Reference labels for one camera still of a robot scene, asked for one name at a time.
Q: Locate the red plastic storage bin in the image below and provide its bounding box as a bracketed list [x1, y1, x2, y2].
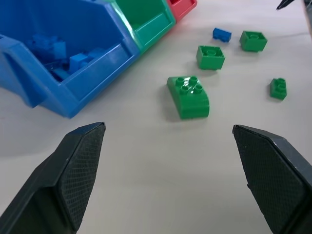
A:
[166, 0, 198, 24]

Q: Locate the blue plastic storage bin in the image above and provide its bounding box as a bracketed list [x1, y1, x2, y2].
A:
[0, 0, 141, 119]

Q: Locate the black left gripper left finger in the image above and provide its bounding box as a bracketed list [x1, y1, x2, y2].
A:
[0, 121, 106, 234]

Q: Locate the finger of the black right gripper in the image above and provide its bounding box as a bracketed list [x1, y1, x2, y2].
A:
[232, 124, 312, 234]

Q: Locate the small green toy brick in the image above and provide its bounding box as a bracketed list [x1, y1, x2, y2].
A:
[269, 78, 288, 101]

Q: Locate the green plastic storage bin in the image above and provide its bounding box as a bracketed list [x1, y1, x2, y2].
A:
[103, 0, 176, 55]

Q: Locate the green square toy brick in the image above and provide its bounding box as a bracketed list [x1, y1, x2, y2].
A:
[196, 45, 226, 72]
[239, 30, 268, 53]

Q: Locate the small blue toy brick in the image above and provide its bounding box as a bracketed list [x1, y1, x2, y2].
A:
[212, 27, 233, 44]

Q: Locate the green curved toy brick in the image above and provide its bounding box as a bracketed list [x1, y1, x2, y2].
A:
[166, 76, 211, 120]

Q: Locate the black pointed left gripper right finger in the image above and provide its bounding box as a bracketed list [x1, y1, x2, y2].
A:
[275, 0, 294, 11]

